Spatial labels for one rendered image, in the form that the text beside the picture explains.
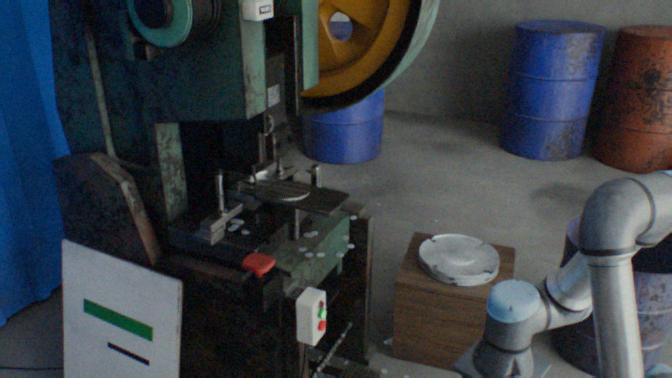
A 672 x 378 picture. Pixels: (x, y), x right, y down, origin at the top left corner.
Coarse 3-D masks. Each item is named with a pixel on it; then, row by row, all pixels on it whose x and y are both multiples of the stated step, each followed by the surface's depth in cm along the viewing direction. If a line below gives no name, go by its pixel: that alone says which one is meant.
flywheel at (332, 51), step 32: (320, 0) 172; (352, 0) 170; (384, 0) 166; (416, 0) 164; (320, 32) 179; (352, 32) 174; (384, 32) 166; (320, 64) 183; (352, 64) 176; (384, 64) 173; (320, 96) 184
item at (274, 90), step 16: (272, 64) 149; (272, 80) 151; (272, 96) 152; (272, 112) 154; (224, 128) 155; (272, 128) 154; (288, 128) 158; (224, 144) 157; (240, 144) 154; (256, 144) 152; (272, 144) 153; (288, 144) 160; (256, 160) 154; (272, 160) 155
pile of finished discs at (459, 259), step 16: (432, 240) 216; (448, 240) 215; (464, 240) 215; (480, 240) 214; (432, 256) 204; (448, 256) 203; (464, 256) 203; (480, 256) 204; (496, 256) 205; (432, 272) 198; (448, 272) 195; (464, 272) 195; (480, 272) 195; (496, 272) 199
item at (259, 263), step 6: (246, 258) 133; (252, 258) 134; (258, 258) 133; (264, 258) 134; (270, 258) 133; (246, 264) 131; (252, 264) 131; (258, 264) 131; (264, 264) 131; (270, 264) 132; (252, 270) 131; (258, 270) 130; (264, 270) 130; (258, 276) 134
